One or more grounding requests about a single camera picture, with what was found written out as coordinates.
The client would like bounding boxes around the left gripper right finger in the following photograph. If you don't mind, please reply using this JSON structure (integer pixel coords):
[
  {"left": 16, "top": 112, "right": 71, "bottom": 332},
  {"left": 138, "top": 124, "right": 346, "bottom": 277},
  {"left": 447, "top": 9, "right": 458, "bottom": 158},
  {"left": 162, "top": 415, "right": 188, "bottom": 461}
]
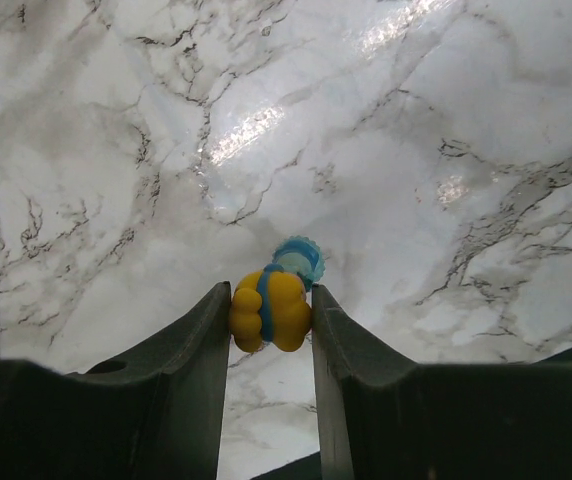
[{"left": 312, "top": 286, "right": 572, "bottom": 479}]

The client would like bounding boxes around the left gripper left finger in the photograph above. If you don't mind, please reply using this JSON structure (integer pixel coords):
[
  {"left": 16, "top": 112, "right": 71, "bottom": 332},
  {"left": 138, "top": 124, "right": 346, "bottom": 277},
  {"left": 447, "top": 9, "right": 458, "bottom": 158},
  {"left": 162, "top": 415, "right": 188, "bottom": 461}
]
[{"left": 0, "top": 282, "right": 231, "bottom": 479}]

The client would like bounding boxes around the small yellow minion toy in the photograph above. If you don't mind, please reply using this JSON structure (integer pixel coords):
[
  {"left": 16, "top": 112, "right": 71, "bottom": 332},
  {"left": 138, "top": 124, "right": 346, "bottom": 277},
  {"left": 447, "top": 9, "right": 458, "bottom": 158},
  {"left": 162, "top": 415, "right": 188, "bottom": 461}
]
[{"left": 228, "top": 236, "right": 325, "bottom": 353}]

